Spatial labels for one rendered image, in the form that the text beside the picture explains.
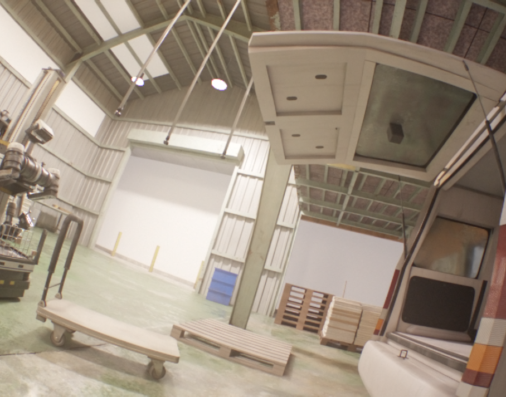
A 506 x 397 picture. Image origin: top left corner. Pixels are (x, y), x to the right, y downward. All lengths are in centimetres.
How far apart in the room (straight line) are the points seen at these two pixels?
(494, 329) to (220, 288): 657
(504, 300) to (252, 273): 395
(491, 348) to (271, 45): 141
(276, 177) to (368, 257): 542
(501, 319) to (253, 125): 876
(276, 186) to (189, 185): 642
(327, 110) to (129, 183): 1097
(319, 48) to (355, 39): 16
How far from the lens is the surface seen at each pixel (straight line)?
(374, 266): 951
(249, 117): 939
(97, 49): 984
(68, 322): 176
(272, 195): 474
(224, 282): 709
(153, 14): 911
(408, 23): 266
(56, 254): 174
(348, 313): 514
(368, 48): 138
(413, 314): 227
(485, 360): 97
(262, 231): 460
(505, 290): 98
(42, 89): 249
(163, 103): 1102
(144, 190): 1170
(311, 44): 137
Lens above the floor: 75
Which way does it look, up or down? 15 degrees up
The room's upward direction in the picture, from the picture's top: 17 degrees clockwise
